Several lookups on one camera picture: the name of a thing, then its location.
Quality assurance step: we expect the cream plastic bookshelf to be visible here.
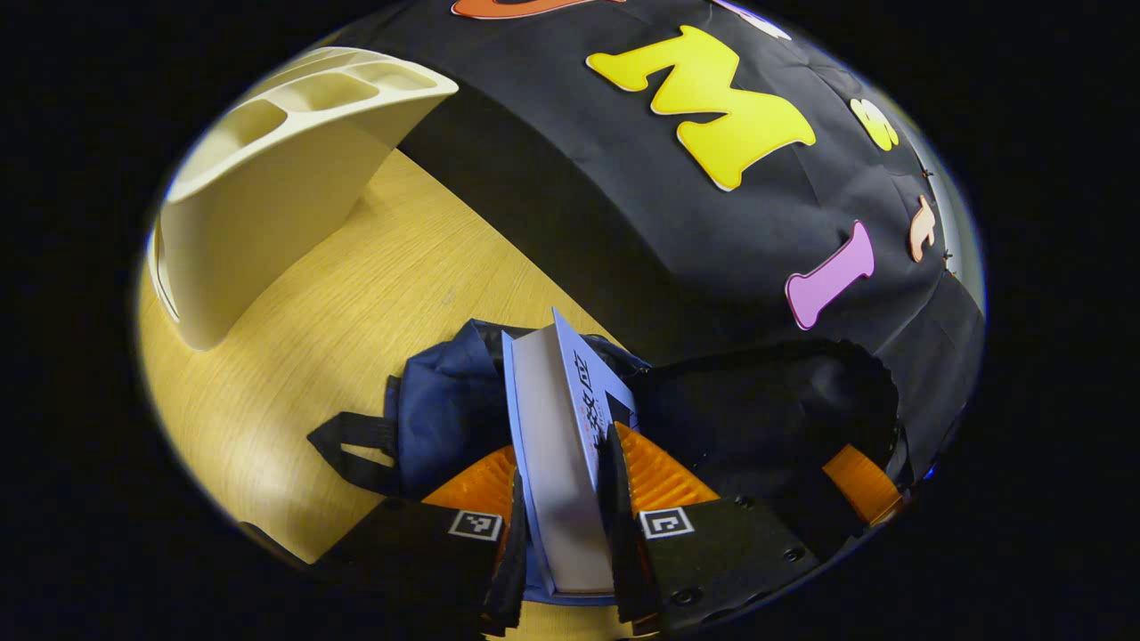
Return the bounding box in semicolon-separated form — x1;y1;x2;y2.
150;46;460;353

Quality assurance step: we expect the blue schoolbag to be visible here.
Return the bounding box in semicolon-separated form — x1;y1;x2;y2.
307;318;902;608

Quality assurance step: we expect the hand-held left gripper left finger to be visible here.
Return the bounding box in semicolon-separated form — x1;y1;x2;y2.
316;445;530;638

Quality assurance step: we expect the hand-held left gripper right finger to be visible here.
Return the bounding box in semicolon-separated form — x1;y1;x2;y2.
595;422;822;637

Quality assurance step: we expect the grey-blue book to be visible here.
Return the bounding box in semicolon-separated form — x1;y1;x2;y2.
501;307;639;597

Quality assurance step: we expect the black backdrop cloth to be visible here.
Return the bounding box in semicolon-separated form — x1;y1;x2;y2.
338;0;988;482

